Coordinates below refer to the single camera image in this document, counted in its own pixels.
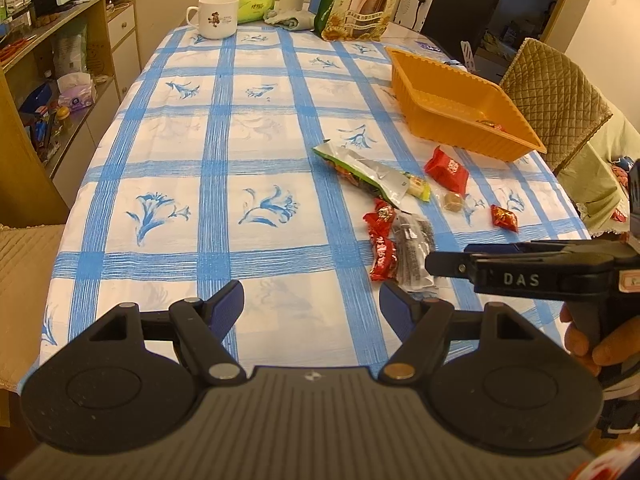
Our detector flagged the black cabinet appliance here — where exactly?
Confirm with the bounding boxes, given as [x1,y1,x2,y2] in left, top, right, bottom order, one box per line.
[420,0,502,78]

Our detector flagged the black sesame snack packet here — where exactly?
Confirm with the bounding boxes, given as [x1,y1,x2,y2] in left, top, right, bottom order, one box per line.
[391,212,438,293]

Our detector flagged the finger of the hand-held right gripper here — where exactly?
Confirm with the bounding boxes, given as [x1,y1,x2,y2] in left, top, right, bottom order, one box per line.
[465,241,571,261]
[425,251,481,281]

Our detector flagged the grey cloth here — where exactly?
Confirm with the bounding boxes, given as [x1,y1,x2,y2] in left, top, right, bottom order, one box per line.
[264,6,317,32]

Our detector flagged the orange plastic tray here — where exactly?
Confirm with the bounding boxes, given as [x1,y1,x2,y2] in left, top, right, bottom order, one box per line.
[386,46,547,162]

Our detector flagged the blue bowl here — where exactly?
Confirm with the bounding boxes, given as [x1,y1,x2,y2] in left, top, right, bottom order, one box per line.
[20,82,53,113]

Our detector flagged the small red candy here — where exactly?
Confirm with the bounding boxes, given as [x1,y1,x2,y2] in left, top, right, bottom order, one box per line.
[490,204,519,233]

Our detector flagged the large red snack packet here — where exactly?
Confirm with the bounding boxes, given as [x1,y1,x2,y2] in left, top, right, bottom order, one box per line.
[425,145,470,197]

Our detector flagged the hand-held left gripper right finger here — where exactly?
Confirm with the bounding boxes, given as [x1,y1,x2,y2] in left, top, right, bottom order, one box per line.
[377,281,551,386]

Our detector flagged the person's right hand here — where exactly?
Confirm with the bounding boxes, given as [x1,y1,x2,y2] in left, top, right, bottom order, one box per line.
[559,305,640,376]

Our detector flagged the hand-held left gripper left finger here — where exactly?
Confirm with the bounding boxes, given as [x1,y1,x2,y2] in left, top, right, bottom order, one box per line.
[75,280,248,386]

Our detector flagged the yellow green candy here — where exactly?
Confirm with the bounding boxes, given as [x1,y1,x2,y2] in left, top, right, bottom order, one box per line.
[404,174,432,203]

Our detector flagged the white cartoon print mug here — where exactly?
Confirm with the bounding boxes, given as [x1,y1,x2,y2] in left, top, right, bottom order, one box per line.
[186,0,240,40]

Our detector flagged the green covered sofa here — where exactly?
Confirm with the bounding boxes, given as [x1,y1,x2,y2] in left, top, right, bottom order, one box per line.
[557,110,640,238]

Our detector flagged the large sunflower seed bag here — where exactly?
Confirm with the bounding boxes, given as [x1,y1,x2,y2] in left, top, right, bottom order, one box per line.
[314,0,415,43]

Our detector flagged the printed cushion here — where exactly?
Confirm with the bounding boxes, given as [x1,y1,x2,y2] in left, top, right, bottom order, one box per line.
[610,156,633,196]

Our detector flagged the red white printed cloth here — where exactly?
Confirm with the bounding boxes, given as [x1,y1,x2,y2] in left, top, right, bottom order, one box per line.
[567,447,640,480]

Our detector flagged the long green silver snack packet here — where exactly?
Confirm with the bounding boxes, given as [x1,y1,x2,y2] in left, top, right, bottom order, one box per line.
[312,140,408,209]

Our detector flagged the white plastic bag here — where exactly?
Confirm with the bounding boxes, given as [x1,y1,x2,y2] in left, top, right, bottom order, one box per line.
[52,30,88,78]

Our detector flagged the white phone stand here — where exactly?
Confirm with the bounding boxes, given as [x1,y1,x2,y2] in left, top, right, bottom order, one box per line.
[452,41,478,72]

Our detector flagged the blue checked tablecloth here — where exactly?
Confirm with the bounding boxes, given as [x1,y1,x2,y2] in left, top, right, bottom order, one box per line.
[39,22,593,366]

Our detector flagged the brown candy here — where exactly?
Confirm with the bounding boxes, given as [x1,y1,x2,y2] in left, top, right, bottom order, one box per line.
[434,191,483,211]

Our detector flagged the quilted brown chair seat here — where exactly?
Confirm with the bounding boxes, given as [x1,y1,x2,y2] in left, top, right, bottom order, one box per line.
[0,224,66,391]

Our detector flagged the wooden shelf cabinet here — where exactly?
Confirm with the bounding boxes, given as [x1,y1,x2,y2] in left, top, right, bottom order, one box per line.
[0,0,143,211]

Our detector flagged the purple tissue pack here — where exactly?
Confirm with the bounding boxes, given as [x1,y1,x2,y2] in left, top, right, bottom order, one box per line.
[56,73,97,109]

